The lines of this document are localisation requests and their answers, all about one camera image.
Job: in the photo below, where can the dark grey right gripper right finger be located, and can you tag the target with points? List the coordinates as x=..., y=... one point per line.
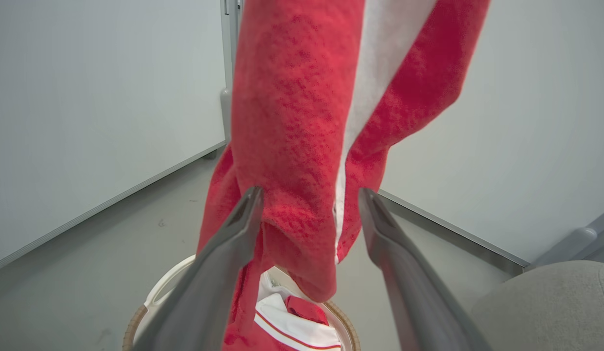
x=409, y=287

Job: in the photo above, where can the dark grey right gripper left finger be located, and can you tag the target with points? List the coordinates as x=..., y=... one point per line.
x=211, y=282

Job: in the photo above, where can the red and white fleece garment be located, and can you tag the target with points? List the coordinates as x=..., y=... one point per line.
x=302, y=141

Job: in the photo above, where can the white laundry basket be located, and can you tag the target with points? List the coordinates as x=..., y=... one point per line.
x=158, y=304

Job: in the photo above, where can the white garment with red trim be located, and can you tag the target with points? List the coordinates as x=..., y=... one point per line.
x=294, y=326

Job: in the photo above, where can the grey fabric sofa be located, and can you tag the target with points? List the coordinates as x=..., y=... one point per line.
x=551, y=307

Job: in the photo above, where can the grey metal door frame post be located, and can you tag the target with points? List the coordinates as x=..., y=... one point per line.
x=229, y=63

